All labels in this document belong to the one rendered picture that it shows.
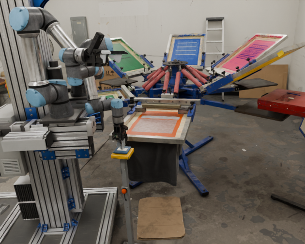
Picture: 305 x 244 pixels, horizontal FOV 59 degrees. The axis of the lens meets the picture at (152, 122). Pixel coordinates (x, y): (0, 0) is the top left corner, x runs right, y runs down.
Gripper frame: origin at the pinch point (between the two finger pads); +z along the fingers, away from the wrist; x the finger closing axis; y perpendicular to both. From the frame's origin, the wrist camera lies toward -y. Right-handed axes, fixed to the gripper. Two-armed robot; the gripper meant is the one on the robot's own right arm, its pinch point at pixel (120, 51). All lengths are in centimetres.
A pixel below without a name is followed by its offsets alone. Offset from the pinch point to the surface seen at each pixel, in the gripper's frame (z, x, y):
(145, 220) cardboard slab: -31, -92, 155
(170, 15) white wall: -171, -495, -85
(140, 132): -28, -75, 63
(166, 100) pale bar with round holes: -31, -139, 46
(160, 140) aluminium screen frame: -5, -62, 62
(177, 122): -7, -105, 58
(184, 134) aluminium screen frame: 9, -74, 59
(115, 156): -26, -35, 69
